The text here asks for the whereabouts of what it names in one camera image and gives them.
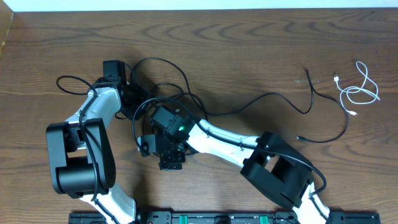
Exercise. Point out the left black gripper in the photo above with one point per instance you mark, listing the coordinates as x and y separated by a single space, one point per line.
145 95

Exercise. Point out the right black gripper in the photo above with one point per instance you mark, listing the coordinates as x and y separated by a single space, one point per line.
169 160

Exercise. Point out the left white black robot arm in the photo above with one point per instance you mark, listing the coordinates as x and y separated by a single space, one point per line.
80 156

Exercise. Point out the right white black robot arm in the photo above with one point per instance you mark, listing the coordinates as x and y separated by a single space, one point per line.
267 162

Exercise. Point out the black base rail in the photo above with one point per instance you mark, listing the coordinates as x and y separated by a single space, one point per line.
255 218

